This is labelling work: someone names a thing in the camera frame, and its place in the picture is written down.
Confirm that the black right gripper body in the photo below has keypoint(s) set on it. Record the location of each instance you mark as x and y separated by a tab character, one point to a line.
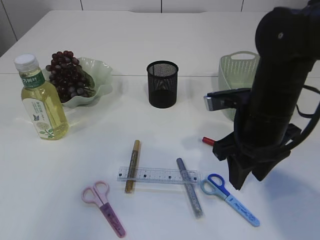
262	136

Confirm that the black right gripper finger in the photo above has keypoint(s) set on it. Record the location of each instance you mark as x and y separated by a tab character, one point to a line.
262	169
239	166

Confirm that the blue safety scissors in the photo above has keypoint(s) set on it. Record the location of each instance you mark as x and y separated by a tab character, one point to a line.
214	184

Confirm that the pink purple safety scissors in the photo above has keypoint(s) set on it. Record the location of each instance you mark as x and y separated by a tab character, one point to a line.
97	194

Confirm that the purple artificial grape bunch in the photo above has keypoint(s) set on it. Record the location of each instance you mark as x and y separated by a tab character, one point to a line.
68	76

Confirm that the yellow tea drink bottle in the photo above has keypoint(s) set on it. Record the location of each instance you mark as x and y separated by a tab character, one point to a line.
40	99

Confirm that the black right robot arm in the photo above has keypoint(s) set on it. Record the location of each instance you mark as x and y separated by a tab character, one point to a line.
288	44

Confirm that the red marker pen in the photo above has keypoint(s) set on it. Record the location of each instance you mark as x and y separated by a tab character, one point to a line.
208	141

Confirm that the silver glitter pen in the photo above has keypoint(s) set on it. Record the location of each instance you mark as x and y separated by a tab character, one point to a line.
192	196

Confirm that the green plastic woven basket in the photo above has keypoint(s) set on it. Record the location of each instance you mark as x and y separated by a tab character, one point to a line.
237	70

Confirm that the gold glitter pen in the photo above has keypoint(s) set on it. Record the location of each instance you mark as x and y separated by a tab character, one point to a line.
132	167

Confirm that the clear plastic ruler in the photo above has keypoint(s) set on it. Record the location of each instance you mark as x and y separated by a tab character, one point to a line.
158	175

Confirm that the black mesh pen holder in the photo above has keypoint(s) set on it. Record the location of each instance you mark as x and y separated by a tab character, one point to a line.
162	81

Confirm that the green wavy glass plate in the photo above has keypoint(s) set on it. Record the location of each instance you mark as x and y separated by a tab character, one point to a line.
100	73

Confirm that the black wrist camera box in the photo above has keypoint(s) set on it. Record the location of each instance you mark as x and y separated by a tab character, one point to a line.
227	99

